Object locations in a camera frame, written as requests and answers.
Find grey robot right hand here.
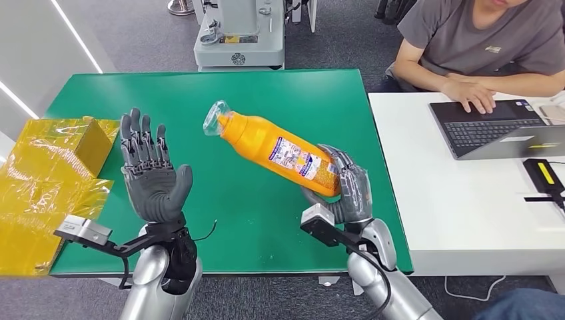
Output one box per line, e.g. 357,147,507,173
301,143,374,225

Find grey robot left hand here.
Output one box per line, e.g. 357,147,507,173
119,107,194,225

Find person's right hand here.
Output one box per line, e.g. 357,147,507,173
440,78,497,115

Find orange plastic bottle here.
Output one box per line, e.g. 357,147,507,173
203,100,342,198

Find dark grey laptop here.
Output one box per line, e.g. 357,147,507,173
428,99,565,161

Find person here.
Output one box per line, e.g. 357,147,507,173
370,0,565,115

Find pale smartphone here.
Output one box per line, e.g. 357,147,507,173
538,104,565,127

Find white desk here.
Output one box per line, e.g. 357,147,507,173
368,91,565,295

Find black adapter with yellow label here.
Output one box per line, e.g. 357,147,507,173
522,158,565,196

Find yellow film-wrapped cardboard box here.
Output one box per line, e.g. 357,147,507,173
0,115,121,279

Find black chair base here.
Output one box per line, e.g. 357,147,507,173
374,0,418,26

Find grey machine stand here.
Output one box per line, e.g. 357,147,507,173
193,0,286,72

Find white furniture legs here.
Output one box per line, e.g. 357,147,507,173
290,0,318,33

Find chrome stanchion base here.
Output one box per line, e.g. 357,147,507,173
166,0,195,17

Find person's leg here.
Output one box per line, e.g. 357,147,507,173
471,287,565,320

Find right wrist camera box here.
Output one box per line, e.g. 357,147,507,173
299,203,337,248

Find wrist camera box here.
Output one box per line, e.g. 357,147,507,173
299,203,337,248
53,214,113,247

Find thin black wrist wire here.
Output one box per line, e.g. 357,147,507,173
192,219,219,243

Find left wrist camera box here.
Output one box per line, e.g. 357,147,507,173
53,214,113,247

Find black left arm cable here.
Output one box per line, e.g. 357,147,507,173
118,255,134,291

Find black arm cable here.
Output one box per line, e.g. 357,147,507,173
347,244,394,320
118,255,134,291

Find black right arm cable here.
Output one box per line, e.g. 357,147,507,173
347,244,394,320

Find white cable under desk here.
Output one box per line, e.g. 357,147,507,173
444,275,508,303

